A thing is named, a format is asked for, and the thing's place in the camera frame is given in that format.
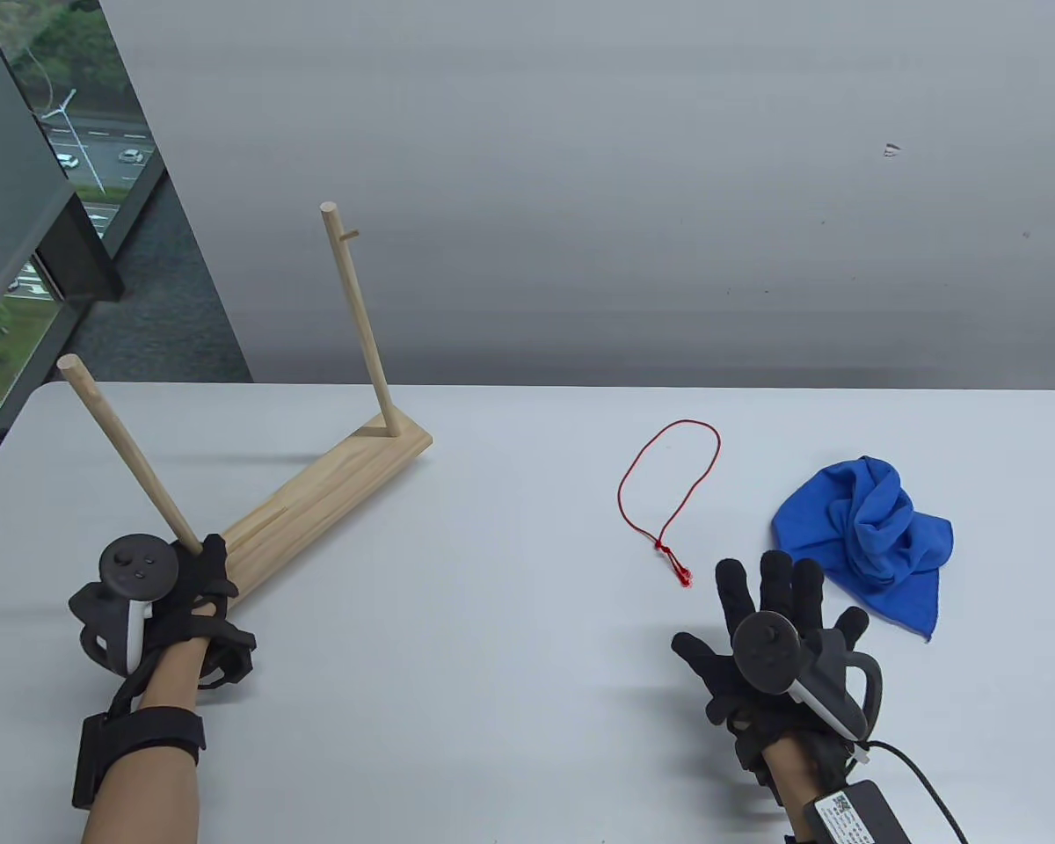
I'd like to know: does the person's right hand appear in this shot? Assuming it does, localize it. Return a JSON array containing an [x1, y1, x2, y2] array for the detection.
[[673, 551, 871, 792]]

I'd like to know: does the person's left hand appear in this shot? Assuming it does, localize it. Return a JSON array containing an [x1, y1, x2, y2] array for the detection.
[[145, 534, 256, 688]]

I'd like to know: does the blue towel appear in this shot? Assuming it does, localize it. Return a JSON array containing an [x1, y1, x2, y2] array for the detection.
[[771, 455, 955, 643]]

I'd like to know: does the red elastic cord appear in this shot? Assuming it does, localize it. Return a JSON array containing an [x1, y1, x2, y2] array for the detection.
[[617, 420, 722, 587]]

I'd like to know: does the wooden rack with posts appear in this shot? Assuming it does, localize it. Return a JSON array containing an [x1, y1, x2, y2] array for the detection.
[[57, 202, 433, 608]]

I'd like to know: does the person's right forearm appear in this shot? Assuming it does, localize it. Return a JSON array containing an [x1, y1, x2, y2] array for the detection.
[[760, 738, 823, 844]]

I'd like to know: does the person's left forearm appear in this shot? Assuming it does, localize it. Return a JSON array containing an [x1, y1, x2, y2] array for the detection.
[[82, 637, 207, 844]]

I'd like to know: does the dark grey left hand controller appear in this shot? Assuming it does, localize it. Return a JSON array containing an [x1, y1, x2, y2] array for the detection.
[[69, 534, 179, 676]]

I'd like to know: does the dark grey hand controller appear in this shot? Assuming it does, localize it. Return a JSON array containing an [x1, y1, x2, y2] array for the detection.
[[732, 611, 883, 739], [69, 534, 179, 676]]

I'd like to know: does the dark grey right hand controller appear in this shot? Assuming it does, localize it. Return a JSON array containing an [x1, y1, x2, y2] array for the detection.
[[732, 611, 883, 739]]

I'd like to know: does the black plain wrist box strap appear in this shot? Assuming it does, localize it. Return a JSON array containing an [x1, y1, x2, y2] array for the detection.
[[72, 708, 206, 810]]

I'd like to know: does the black cable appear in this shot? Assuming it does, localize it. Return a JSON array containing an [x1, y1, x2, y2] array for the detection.
[[862, 741, 968, 844]]

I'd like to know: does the black labelled wrist box strap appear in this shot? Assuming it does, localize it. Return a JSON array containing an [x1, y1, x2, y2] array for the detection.
[[787, 781, 911, 844]]

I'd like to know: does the grey window frame post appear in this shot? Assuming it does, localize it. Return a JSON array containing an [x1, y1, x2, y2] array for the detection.
[[0, 0, 126, 353]]

